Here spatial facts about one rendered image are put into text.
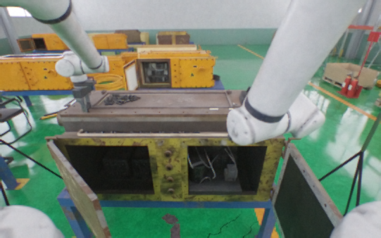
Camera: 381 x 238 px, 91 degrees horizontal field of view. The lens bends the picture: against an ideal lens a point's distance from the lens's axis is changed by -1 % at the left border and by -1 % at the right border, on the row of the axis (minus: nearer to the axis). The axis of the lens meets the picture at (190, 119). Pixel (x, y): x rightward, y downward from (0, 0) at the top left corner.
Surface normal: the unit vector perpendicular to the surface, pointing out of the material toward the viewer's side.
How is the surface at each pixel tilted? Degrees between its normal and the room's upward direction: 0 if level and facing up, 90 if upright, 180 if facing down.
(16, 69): 90
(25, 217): 13
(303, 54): 105
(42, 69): 90
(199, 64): 90
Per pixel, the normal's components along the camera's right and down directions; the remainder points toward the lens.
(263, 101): -0.67, 0.48
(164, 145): -0.01, 0.47
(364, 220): -0.18, -0.90
